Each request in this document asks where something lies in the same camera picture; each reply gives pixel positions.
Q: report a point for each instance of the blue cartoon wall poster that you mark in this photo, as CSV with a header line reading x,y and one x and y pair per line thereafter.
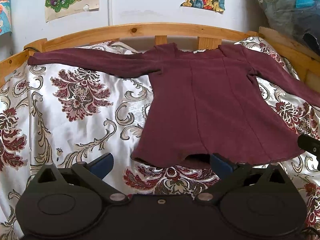
x,y
5,17

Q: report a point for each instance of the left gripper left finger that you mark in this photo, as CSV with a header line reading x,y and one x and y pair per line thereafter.
x,y
91,175

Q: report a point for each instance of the wooden bed frame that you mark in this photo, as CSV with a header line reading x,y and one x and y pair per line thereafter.
x,y
304,61

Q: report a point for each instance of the maroon long sleeve top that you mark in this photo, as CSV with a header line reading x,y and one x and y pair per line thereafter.
x,y
203,103

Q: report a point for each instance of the floral satin bedspread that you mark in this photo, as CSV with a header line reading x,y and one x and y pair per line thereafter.
x,y
66,114

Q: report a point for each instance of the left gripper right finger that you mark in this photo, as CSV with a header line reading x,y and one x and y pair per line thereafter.
x,y
231,176

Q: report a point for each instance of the white wall pipe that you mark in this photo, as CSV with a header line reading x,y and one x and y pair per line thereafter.
x,y
110,13

